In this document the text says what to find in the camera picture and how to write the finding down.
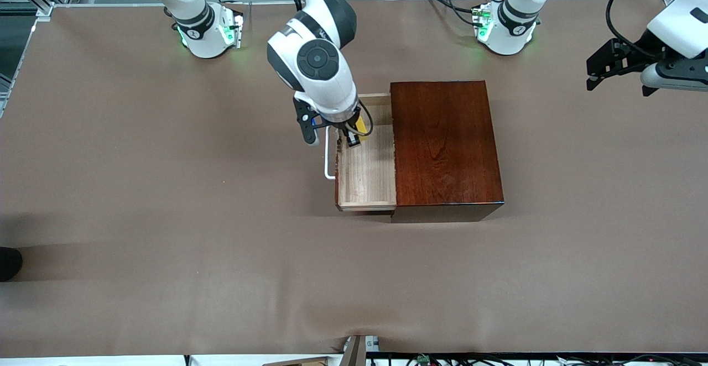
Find light wood drawer white handle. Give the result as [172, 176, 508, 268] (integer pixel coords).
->
[324, 93, 398, 212]

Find dark red wooden cabinet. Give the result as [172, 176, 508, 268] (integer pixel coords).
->
[390, 81, 505, 224]

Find brown table mat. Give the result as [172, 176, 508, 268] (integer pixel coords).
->
[0, 0, 708, 359]

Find light wooden plank piece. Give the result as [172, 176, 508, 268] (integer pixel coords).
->
[262, 356, 328, 366]

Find black rounded object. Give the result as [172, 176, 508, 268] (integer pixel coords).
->
[0, 247, 23, 283]

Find black left arm base cables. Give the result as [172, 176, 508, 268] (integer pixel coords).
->
[423, 0, 482, 27]

